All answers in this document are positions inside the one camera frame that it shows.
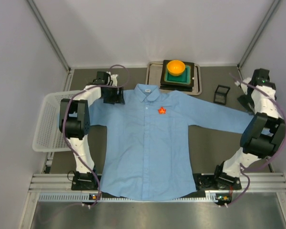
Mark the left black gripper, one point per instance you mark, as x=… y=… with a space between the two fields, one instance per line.
x=113 y=96

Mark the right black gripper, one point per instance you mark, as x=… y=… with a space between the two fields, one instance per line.
x=244 y=102

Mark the red orange brooch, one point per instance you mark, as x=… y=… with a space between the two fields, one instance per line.
x=162 y=110

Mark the light blue button shirt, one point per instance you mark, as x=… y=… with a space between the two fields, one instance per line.
x=147 y=154

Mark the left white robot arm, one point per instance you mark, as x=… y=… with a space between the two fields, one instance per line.
x=74 y=124

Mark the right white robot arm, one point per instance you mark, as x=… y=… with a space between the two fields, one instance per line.
x=264 y=134

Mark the small black brooch box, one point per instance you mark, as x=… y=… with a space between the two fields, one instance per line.
x=220 y=94

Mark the silver metal tray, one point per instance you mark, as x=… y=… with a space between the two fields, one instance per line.
x=154 y=72

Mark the black square plate stack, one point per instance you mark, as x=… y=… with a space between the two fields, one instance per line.
x=176 y=86

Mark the green square plate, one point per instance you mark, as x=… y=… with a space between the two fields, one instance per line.
x=184 y=78

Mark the orange plastic bowl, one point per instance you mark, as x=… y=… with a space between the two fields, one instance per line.
x=175 y=67

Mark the white plastic basket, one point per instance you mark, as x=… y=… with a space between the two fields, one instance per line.
x=48 y=137

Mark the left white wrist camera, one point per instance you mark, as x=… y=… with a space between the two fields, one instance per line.
x=112 y=79

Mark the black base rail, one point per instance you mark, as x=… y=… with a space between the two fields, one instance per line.
x=87 y=182

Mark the white slotted cable duct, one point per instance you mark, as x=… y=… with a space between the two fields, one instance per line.
x=90 y=198

